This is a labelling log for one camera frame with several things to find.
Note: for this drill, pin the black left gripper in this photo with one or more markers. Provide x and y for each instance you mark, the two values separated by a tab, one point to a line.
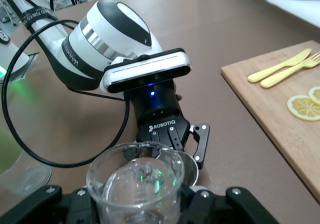
160	114

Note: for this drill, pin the clear glass cup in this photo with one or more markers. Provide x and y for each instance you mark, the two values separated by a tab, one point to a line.
135	189

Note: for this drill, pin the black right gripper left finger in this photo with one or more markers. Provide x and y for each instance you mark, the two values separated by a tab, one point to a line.
37	209

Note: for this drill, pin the wooden cutting board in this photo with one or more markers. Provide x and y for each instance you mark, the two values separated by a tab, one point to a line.
275	104

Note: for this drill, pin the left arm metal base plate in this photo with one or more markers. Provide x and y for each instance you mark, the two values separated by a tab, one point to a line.
25	69

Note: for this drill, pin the yellow plastic knife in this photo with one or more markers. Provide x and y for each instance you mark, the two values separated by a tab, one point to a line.
275	69

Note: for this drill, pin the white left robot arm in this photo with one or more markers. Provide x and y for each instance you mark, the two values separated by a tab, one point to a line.
112	34

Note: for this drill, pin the yellow plastic fork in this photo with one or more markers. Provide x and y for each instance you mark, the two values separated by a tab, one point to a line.
282	76

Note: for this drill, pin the green sleeved glass bottle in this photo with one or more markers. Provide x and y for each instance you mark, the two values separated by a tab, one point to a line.
10	154

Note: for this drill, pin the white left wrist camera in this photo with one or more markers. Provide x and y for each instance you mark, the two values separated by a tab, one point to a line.
150	66

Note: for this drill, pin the lemon slice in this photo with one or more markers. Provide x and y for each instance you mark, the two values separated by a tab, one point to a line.
303	108
315	96

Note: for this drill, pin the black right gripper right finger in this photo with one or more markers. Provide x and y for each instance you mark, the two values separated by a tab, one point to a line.
250	209

